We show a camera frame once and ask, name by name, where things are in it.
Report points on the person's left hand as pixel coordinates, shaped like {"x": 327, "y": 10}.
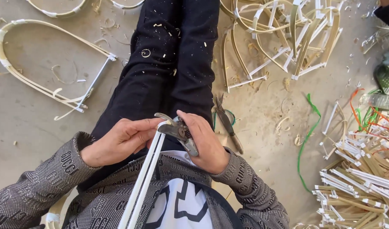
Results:
{"x": 112, "y": 143}

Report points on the person's right hand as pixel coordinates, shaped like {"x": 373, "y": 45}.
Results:
{"x": 208, "y": 144}

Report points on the person's left fingers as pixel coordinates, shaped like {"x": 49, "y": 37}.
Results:
{"x": 143, "y": 128}

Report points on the person's right fingers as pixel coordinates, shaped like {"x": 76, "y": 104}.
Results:
{"x": 186, "y": 117}

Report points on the grey metal pruning shears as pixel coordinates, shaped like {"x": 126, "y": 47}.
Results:
{"x": 175, "y": 129}

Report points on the white thin stick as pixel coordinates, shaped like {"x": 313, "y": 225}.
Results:
{"x": 147, "y": 190}
{"x": 140, "y": 183}

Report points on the rusty metal scissors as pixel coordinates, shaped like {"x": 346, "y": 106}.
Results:
{"x": 228, "y": 125}

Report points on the person's black trousers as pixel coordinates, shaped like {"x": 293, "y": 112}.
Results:
{"x": 169, "y": 70}

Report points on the curled bamboo shaving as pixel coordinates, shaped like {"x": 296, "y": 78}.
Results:
{"x": 146, "y": 53}

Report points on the grey patterned jacket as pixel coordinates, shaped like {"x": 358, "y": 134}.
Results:
{"x": 108, "y": 197}

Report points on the white shirt with black print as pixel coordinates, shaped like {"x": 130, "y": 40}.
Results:
{"x": 181, "y": 203}

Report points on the bamboo hoop with white tape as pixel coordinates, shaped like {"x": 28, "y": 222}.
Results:
{"x": 53, "y": 218}

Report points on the heap of bamboo frames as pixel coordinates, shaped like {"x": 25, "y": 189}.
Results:
{"x": 302, "y": 47}

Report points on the heap of bamboo strips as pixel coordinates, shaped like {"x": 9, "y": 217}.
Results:
{"x": 356, "y": 190}

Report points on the clear plastic bottle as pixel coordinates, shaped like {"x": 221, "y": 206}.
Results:
{"x": 380, "y": 101}

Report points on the bamboo offcut strips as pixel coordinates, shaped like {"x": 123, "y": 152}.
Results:
{"x": 372, "y": 39}

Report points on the round bamboo frame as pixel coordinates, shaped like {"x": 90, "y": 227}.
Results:
{"x": 118, "y": 5}
{"x": 50, "y": 13}

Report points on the small bamboo stick frame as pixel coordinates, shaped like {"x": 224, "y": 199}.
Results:
{"x": 330, "y": 118}

